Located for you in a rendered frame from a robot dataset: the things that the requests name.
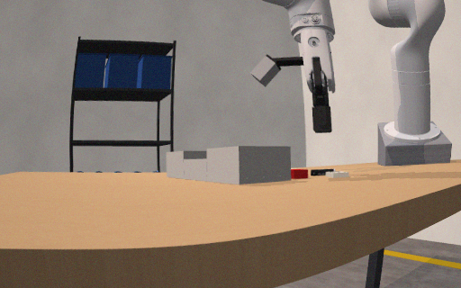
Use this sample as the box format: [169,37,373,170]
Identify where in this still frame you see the red and white eraser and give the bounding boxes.
[291,169,308,179]

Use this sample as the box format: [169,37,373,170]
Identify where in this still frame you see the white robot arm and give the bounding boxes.
[250,0,446,143]

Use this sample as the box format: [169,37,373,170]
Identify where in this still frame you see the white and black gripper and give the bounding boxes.
[294,29,335,133]

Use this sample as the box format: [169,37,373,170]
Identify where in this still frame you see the white domino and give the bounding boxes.
[326,171,348,178]

